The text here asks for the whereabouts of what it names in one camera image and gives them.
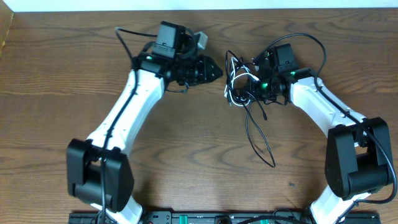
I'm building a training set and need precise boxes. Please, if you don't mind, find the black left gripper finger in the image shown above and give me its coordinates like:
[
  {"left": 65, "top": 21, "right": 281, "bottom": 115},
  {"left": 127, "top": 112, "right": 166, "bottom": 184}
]
[
  {"left": 203, "top": 55, "right": 221, "bottom": 73},
  {"left": 205, "top": 70, "right": 223, "bottom": 83}
]

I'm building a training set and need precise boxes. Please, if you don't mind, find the black USB cable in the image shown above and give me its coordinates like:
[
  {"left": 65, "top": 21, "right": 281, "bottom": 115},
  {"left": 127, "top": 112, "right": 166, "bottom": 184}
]
[{"left": 224, "top": 49, "right": 277, "bottom": 169}]

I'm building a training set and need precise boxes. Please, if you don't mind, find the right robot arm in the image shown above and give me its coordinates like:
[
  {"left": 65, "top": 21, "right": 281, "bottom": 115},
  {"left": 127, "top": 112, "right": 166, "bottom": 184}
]
[{"left": 244, "top": 44, "right": 397, "bottom": 223}]

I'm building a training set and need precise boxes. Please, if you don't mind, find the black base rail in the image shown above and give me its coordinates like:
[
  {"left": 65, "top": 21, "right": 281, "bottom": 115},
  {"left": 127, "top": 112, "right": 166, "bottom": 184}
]
[{"left": 68, "top": 210, "right": 381, "bottom": 224}]

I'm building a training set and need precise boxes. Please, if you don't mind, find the cardboard box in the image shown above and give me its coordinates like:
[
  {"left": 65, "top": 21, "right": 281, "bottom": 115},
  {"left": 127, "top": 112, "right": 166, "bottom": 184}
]
[{"left": 0, "top": 0, "right": 14, "bottom": 55}]

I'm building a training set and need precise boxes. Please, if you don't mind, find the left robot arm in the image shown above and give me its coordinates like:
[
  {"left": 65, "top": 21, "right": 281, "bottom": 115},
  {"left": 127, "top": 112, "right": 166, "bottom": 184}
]
[{"left": 66, "top": 21, "right": 223, "bottom": 223}]

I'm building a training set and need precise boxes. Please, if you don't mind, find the white USB cable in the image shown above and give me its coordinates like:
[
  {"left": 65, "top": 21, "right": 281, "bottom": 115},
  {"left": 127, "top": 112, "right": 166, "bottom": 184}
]
[{"left": 223, "top": 56, "right": 260, "bottom": 107}]

